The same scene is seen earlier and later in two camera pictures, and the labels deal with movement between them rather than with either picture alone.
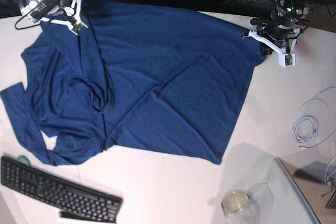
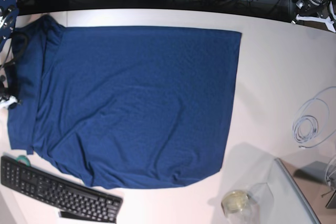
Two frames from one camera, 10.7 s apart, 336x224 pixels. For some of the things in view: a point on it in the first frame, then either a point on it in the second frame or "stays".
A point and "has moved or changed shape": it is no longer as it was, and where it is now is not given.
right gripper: x=276 y=34 → x=312 y=8
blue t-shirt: x=133 y=77 has moved or changed shape
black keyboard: x=74 y=201 stays
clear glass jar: x=255 y=206 stays
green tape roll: x=23 y=158 stays
